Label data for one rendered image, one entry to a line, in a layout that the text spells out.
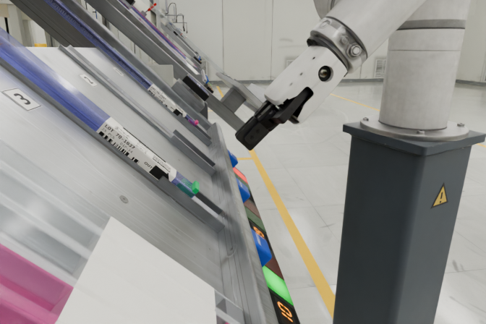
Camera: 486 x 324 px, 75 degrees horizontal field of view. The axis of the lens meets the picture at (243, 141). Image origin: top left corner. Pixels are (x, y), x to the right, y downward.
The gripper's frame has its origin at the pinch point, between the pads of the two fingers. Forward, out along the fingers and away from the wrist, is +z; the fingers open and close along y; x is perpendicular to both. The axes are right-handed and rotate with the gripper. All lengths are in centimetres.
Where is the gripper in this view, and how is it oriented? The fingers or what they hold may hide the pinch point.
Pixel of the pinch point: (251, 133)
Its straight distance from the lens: 46.1
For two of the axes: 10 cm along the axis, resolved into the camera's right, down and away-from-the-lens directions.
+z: -7.0, 7.1, 1.1
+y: -1.4, -2.8, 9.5
